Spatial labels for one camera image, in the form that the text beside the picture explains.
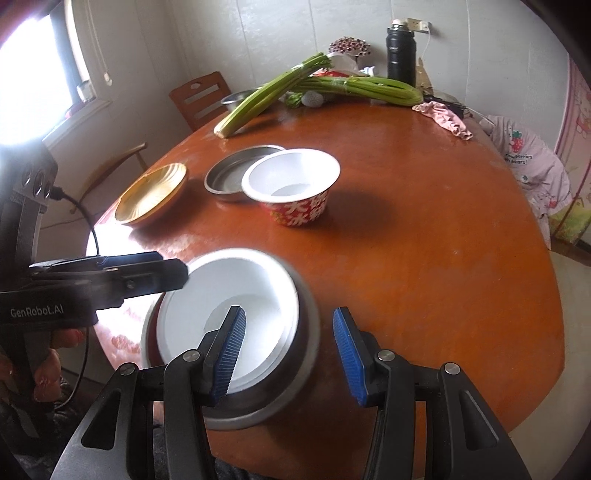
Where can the black thermos bottle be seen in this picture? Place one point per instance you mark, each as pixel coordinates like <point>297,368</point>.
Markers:
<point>400,60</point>

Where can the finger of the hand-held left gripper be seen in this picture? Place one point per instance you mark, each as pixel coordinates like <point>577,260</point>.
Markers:
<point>147,279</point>
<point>129,261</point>

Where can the window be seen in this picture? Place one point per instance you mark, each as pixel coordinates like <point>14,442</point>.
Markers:
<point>32,69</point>

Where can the round steel plate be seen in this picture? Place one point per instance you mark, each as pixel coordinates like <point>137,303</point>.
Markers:
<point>226,177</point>

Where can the pink crumpled cloth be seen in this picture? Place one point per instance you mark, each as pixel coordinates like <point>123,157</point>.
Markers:
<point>443,117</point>

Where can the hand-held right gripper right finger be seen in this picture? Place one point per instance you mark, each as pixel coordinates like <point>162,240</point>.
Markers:
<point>348,355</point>

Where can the brown cardboard piece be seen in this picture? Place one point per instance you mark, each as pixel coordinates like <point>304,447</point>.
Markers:
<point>424,74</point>

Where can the pink cartoon door curtain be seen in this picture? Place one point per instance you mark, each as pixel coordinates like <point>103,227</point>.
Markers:
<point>577,138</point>

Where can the white foam fruit net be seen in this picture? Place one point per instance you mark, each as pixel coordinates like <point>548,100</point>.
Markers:
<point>314,99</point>

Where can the pink strawberry print jacket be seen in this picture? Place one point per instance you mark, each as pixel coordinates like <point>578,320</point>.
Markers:
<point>526,161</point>

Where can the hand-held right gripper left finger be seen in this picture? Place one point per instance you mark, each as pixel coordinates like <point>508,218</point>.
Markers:
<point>228,355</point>

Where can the small steel bowl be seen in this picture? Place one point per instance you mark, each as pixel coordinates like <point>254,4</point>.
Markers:
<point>235,98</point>

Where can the dried lotus pods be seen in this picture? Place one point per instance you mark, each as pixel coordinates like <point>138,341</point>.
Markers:
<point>348,45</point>

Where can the person's left hand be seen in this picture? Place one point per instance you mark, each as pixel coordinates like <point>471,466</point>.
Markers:
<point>67,339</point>

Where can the wooden slotted chair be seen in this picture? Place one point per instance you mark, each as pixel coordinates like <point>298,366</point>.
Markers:
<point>217,79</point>

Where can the white wall socket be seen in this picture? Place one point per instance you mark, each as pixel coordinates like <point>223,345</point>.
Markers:
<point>415,23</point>

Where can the red paper bowl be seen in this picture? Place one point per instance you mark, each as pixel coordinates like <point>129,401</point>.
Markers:
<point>240,281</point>
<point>291,170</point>

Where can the wrapped green celery bunch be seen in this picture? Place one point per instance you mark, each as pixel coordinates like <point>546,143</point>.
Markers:
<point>369,87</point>

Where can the black flat object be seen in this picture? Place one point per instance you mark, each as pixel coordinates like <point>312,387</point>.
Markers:
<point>450,107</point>

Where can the red and white plastic bag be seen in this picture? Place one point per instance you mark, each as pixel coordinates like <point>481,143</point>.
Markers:
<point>339,64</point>

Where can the large steel bowl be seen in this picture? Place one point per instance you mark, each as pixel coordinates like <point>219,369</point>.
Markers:
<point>268,401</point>

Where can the wooden armchair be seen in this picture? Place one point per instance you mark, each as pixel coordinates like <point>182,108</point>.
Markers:
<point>120,157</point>

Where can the yellow shell-shaped plate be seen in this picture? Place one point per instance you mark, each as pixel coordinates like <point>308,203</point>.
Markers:
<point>147,191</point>

